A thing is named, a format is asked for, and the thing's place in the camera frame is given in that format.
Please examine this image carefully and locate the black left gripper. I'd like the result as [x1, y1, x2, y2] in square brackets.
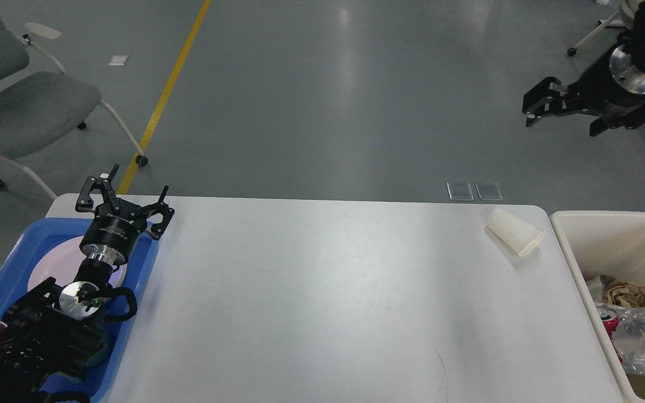
[74, 164, 176, 266]

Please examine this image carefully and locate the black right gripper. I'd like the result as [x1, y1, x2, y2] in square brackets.
[522, 44, 645, 137]

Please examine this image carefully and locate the pink plate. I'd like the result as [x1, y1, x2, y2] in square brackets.
[27, 235, 128, 306]

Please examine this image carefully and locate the foil and plastic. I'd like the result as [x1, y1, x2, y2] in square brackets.
[586, 274, 616, 303]

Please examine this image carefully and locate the brown paper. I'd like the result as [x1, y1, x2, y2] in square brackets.
[602, 280, 645, 308]

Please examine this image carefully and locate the crushed red can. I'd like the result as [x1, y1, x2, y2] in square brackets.
[595, 302, 624, 363]

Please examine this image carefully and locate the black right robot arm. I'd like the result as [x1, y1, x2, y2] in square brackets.
[522, 1, 645, 136]

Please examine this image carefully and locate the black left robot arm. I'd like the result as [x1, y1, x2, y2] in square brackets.
[0, 164, 175, 402]

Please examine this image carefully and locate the white wheeled chair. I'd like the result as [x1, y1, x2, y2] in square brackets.
[566, 1, 642, 57]

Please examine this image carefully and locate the blue plastic tray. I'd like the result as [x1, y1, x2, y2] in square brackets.
[0, 218, 158, 402]

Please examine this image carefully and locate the clear floor socket cover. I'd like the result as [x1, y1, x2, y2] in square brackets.
[474, 181, 503, 202]
[446, 181, 475, 202]

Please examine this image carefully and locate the white foam container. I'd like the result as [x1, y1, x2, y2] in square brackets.
[487, 207, 546, 257]

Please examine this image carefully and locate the beige plastic bin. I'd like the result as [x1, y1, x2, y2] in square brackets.
[550, 210, 645, 402]

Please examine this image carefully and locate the white paper scrap on floor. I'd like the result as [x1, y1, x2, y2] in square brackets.
[107, 54, 130, 67]

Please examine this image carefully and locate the grey office chair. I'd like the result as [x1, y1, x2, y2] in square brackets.
[0, 18, 148, 199]

